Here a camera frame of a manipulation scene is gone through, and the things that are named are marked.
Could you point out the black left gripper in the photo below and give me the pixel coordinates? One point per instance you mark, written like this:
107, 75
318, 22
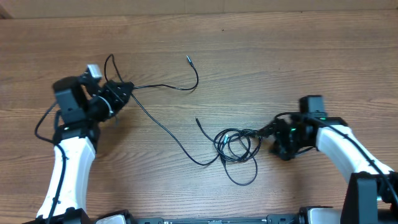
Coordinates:
117, 98

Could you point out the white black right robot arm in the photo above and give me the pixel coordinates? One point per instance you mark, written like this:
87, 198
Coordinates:
371, 196

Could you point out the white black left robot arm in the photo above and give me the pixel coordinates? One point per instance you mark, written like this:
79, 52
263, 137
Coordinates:
83, 105

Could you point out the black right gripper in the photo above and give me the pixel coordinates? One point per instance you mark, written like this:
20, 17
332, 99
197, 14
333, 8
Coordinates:
278, 127

